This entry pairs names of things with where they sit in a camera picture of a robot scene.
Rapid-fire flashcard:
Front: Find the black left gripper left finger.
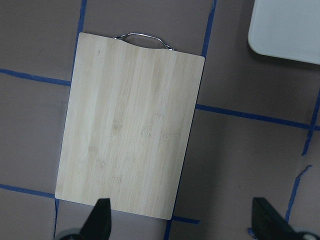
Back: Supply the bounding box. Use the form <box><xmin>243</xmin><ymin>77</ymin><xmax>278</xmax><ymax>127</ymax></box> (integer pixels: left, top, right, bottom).
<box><xmin>79</xmin><ymin>198</ymin><xmax>111</xmax><ymax>240</ymax></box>

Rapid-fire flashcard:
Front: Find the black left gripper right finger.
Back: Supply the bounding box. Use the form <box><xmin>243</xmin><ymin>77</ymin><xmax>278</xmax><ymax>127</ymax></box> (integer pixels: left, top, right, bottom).
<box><xmin>251</xmin><ymin>197</ymin><xmax>298</xmax><ymax>240</ymax></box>

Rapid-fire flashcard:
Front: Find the cream bear print tray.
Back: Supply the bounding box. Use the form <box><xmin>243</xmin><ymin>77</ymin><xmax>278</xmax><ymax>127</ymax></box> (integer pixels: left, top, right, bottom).
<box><xmin>247</xmin><ymin>0</ymin><xmax>320</xmax><ymax>65</ymax></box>

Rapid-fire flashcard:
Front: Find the bamboo cutting board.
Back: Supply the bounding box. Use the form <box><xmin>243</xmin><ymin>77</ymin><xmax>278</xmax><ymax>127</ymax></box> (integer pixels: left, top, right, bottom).
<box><xmin>55</xmin><ymin>32</ymin><xmax>205</xmax><ymax>220</ymax></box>

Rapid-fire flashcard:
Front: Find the metal cutting board handle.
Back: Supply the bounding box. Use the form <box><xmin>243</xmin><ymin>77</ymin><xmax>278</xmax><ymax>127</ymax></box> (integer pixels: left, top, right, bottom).
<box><xmin>113</xmin><ymin>32</ymin><xmax>175</xmax><ymax>51</ymax></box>

